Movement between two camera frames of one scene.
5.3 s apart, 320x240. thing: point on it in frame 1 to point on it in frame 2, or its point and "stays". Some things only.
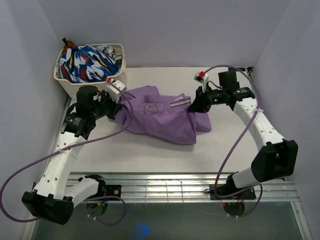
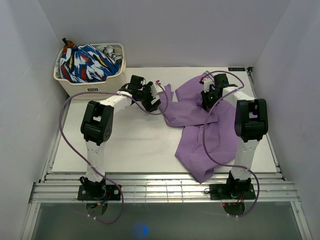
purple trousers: [161, 116] to [221, 133]
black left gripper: [115, 107] to [147, 106]
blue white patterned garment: [85, 63] stays
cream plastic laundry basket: [69, 89] stays
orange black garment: [68, 44] stays
